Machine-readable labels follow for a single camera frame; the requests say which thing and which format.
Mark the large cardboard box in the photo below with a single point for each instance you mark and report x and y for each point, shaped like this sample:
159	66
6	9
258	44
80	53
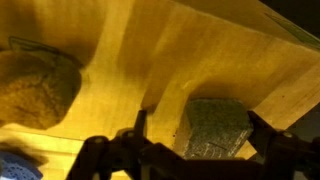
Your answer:
158	54

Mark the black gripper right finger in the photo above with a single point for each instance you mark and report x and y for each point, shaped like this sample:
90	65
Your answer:
281	154

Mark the brown plush animal toy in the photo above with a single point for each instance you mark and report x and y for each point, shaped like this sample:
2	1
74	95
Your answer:
38	84

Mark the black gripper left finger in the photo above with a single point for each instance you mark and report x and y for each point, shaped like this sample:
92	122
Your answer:
101	157

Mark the blue sponge cloth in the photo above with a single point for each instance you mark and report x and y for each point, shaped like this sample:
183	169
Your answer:
13	167

